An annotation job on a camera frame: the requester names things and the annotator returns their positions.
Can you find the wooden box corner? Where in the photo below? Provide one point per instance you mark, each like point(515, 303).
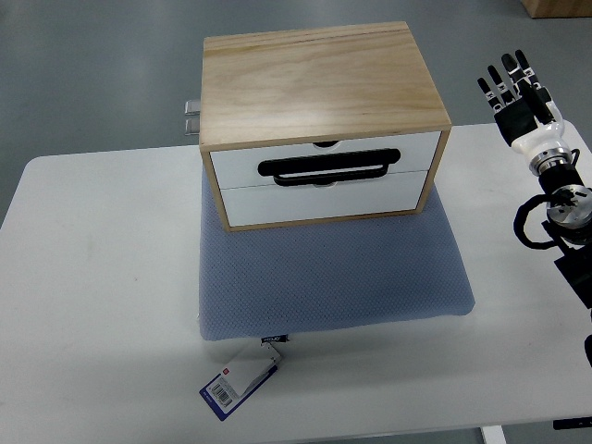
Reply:
point(558, 9)

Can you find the black table control panel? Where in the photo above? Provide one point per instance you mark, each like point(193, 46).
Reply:
point(572, 423)

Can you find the white blue product tag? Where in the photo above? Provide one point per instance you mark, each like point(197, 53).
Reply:
point(238, 379)

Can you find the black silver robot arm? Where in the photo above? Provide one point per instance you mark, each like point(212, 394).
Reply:
point(568, 217)

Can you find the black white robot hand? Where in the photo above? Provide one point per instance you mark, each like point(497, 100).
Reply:
point(527, 117)

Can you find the white top drawer black handle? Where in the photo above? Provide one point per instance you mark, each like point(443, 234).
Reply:
point(259, 166)

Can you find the silver metal bracket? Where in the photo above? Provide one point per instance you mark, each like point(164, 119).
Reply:
point(192, 107)
point(192, 126)

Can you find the wooden drawer cabinet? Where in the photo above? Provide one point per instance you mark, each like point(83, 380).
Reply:
point(321, 86)

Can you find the silver metal bracket upper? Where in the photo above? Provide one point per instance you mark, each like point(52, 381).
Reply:
point(192, 107)

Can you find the blue mesh cushion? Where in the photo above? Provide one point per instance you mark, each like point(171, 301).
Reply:
point(281, 281)

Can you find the silver metal bracket lower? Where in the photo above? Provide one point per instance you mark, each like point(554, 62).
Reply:
point(192, 126)

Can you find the white table leg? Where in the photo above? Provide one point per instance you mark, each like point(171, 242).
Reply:
point(493, 434)

